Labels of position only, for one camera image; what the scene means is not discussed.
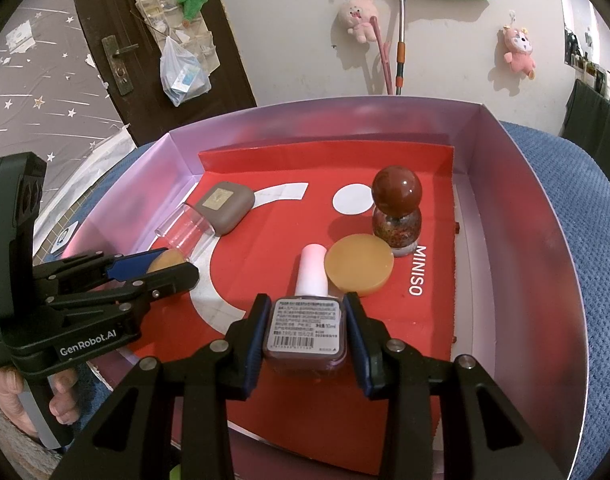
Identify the person's left hand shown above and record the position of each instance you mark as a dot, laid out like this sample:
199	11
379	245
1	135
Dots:
65	395

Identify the pink plush white face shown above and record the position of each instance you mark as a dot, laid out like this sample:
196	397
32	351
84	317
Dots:
517	52

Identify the pink stick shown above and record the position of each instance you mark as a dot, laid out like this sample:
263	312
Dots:
384	65

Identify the clear plastic cup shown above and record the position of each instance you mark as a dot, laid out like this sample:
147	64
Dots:
185	230

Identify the dark wooden door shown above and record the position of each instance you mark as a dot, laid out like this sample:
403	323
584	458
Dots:
225	85

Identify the beige fluffy rug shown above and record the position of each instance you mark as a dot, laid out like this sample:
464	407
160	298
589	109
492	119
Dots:
15	455

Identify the dark-clothed side table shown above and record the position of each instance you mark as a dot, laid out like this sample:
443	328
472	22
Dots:
595	130

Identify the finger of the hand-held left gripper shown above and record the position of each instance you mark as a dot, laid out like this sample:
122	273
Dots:
175	280
135	265

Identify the glitter bottle brown ball cap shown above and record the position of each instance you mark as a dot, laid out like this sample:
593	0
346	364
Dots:
397	190

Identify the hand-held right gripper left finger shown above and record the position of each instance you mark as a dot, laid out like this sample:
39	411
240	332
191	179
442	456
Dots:
255	345

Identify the hanging pocket organizer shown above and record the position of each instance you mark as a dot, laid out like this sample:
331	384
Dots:
155	5

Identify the purple cardboard box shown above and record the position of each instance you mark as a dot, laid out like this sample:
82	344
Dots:
525	260

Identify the orange round soap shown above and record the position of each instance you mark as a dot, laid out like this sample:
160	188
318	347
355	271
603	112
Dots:
357	265
167	262

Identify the pink nail polish bottle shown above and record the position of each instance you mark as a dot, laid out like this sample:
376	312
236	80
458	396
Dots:
305	330

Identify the red paper liner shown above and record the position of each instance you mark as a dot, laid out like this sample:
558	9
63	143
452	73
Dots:
430	200

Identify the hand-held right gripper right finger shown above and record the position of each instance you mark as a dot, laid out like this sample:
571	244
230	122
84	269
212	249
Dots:
357	355

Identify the pink bunny plush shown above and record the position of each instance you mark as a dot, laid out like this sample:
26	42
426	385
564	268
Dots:
357	15

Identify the clear plastic bag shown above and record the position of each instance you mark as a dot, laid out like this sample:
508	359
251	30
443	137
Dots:
182	77

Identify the row of small trinkets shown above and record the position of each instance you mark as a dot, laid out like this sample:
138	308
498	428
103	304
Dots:
590	67

